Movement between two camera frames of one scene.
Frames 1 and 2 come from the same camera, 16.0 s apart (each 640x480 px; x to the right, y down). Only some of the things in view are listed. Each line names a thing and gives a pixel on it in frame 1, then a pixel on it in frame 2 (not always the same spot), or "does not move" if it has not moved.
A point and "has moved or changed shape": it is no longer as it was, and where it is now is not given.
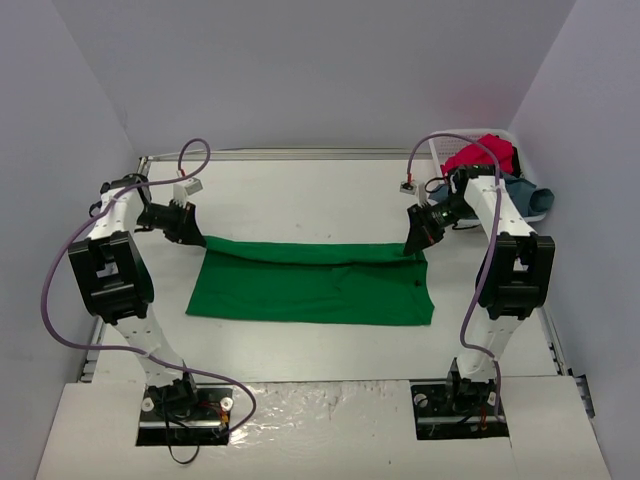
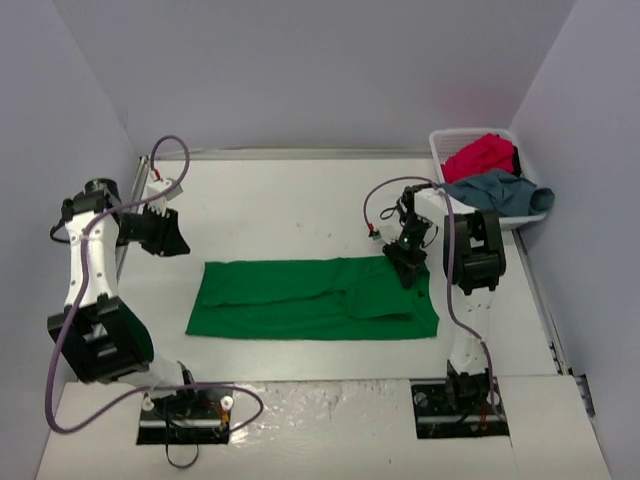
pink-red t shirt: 474,154 does not move
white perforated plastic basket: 442,148 does not move
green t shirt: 313,281 has moved or changed shape
